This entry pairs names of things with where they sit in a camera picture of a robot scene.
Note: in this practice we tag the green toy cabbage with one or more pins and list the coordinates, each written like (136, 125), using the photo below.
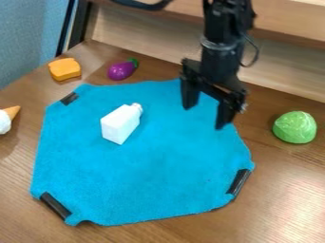
(295, 127)

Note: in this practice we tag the blue cloth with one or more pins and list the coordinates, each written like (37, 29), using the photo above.
(144, 158)

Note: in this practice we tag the white toy bottle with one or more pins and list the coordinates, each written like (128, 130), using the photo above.
(122, 122)

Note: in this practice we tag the purple toy eggplant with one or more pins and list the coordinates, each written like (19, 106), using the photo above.
(122, 69)

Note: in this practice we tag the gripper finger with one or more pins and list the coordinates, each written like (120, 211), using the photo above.
(225, 115)
(189, 95)

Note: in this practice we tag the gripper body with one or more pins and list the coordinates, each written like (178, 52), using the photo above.
(216, 71)

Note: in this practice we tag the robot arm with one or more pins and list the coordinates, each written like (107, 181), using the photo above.
(223, 22)

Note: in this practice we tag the orange toy bread slice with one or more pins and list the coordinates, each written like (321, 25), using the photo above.
(64, 69)

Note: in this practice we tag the toy ice cream cone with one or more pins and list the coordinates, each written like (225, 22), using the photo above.
(6, 119)

